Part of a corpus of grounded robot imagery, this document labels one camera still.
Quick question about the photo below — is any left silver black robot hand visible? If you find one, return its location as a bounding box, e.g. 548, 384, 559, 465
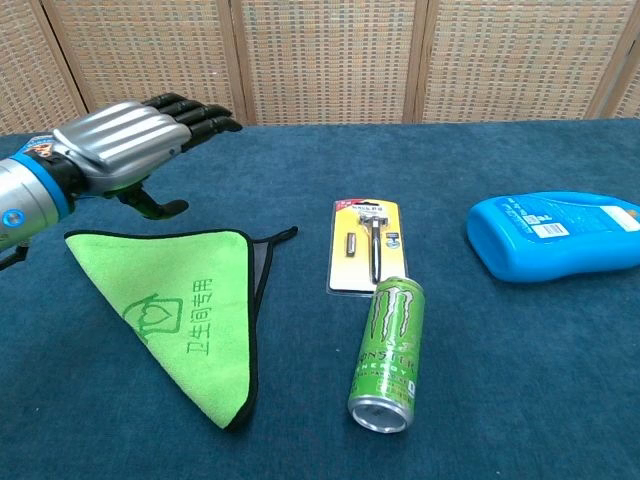
49, 92, 244, 220

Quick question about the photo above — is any grey and green cloth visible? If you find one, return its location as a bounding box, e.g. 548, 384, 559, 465
63, 225, 300, 432

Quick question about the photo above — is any blue cookie box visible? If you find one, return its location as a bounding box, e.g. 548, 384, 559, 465
18, 132, 57, 162

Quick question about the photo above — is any woven bamboo folding screen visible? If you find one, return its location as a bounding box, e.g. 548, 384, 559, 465
0, 0, 640, 137

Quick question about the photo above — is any blue carpet table mat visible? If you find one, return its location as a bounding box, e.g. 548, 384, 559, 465
0, 118, 640, 480

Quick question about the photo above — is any razor in blister pack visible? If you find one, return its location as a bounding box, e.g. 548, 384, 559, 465
326, 198, 410, 299

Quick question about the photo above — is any green energy drink can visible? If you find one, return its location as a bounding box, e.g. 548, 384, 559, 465
347, 275, 427, 434

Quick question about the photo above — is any blue pump detergent bottle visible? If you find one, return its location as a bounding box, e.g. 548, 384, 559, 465
466, 190, 640, 284

